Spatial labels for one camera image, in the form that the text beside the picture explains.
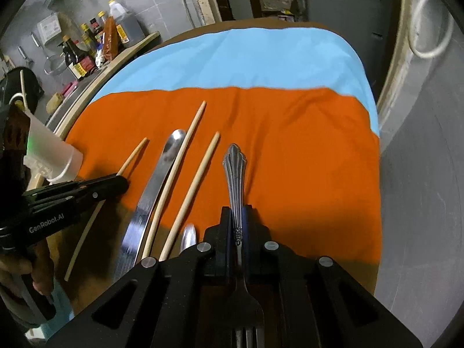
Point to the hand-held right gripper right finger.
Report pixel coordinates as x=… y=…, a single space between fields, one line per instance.
x=253 y=239

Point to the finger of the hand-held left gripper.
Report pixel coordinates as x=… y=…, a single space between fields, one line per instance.
x=108 y=192
x=72 y=187

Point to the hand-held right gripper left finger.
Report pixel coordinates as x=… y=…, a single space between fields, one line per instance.
x=224 y=239

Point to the white plastic utensil holder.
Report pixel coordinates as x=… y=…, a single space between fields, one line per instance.
x=61 y=159

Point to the ornate silver fork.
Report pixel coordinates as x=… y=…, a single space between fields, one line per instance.
x=234 y=174

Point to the person's left hand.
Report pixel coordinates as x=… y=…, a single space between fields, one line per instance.
x=45 y=272

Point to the silver table knife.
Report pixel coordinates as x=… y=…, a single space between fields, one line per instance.
x=152 y=195

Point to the tan sponge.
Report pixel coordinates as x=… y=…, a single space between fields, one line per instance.
x=55 y=103

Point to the pink brush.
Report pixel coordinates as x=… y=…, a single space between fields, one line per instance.
x=69 y=89

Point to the black wok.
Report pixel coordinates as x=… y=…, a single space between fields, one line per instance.
x=32 y=87

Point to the striped blue orange brown cloth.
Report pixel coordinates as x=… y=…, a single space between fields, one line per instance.
x=290 y=134

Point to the metal strainer ladle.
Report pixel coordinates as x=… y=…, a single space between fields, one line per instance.
x=54 y=66

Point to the dark pump bottle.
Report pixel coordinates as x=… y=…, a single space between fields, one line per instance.
x=69 y=52

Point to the blue white packet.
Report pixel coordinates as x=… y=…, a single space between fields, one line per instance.
x=100 y=55

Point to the hanging metal spatula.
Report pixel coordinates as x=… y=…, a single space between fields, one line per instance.
x=25 y=56

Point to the orange sauce pouch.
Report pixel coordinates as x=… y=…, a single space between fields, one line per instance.
x=111 y=40

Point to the yellow capped sauce bottle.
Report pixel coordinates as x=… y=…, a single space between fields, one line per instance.
x=89 y=36

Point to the dark bottle red cap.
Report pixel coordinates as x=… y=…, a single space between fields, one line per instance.
x=97 y=28

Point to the large oil jug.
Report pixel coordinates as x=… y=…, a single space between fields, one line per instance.
x=127 y=25

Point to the clear bottle yellow cap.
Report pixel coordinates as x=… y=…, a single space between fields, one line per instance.
x=103 y=18

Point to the grey cabinet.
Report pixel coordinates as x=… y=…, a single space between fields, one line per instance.
x=344 y=25

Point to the white wall box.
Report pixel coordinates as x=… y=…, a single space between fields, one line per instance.
x=50 y=27

